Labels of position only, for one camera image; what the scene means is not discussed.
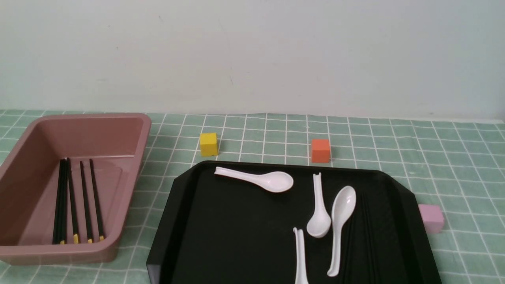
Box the black chopstick yellow tip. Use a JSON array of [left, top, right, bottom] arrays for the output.
[[59, 159, 68, 245], [90, 158, 105, 241], [52, 159, 65, 245], [79, 161, 94, 244], [66, 157, 80, 244]]

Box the white spoon top left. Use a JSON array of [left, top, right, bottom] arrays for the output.
[[214, 167, 294, 193]]

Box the black chopstick yellow tip leftmost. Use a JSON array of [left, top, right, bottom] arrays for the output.
[[52, 159, 65, 245]]

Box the white spoon bottom edge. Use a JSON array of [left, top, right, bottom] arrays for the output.
[[293, 228, 309, 284]]

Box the orange cube block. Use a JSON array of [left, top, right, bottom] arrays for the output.
[[310, 138, 331, 163]]

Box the black plastic tray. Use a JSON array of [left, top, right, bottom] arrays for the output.
[[146, 161, 442, 284]]

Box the white spoon long right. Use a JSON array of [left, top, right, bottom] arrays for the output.
[[327, 186, 357, 277]]

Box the pink cube block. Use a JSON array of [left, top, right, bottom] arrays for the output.
[[418, 204, 445, 234]]

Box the white spoon centre upright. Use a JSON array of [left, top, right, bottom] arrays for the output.
[[306, 173, 331, 238]]

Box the yellow cube block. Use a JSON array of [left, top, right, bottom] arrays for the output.
[[200, 133, 219, 157]]

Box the black chopstick yellow tip rightmost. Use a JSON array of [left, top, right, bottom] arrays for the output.
[[90, 158, 105, 241]]

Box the green checkered tablecloth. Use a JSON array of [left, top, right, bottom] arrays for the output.
[[1, 113, 505, 284]]

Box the pink plastic bin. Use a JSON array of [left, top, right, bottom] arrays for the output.
[[0, 113, 151, 265]]

